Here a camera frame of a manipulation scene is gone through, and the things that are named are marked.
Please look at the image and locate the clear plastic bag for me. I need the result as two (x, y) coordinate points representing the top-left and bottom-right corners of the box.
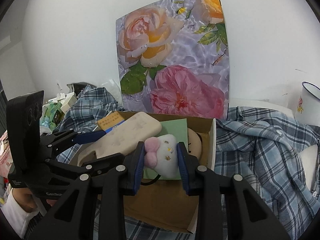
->
(100, 79), (123, 110)

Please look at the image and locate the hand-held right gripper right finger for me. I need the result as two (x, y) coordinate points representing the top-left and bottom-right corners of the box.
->
(176, 142), (292, 240)

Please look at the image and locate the beige round perforated pad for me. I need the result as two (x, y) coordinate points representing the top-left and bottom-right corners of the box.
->
(186, 127), (203, 160)

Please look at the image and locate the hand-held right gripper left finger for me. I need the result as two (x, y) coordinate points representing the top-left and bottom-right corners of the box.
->
(30, 141), (145, 240)

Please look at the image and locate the person's left hand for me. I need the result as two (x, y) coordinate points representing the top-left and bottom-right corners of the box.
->
(11, 187), (54, 213)

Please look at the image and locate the floral printed poster board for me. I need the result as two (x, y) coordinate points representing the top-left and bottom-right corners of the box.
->
(115, 0), (230, 120)

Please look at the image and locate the gold packet with blue label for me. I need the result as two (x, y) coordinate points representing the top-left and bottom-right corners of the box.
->
(97, 112), (128, 133)

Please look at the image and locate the black ribbed object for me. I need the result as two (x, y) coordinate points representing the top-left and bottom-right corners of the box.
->
(0, 79), (7, 130)

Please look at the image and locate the cardboard box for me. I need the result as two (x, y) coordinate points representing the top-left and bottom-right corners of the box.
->
(66, 110), (217, 234)

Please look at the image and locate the light blue plaid shirt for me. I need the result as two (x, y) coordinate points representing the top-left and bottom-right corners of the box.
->
(125, 106), (320, 240)

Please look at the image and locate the beige phone case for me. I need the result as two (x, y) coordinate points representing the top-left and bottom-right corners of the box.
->
(77, 112), (162, 167)

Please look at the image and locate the pink cartoon bag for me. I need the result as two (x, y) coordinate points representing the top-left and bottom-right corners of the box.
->
(0, 130), (15, 180)

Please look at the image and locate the white enamel mug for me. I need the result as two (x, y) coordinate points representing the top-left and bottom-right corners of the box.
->
(294, 81), (320, 128)

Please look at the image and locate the dark blue plaid shirt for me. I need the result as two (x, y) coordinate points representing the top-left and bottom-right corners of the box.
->
(56, 84), (125, 165)

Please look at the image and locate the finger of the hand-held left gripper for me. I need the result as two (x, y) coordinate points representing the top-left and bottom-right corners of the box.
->
(40, 128), (107, 155)
(46, 153), (126, 178)

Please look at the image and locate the white pink plush hair tie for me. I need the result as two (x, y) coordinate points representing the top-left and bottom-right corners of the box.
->
(140, 134), (181, 187)

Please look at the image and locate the green tissue pack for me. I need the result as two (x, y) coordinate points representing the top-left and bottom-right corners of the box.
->
(40, 100), (67, 133)

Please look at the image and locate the small white box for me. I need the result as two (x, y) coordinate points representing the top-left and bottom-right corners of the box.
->
(60, 92), (78, 114)

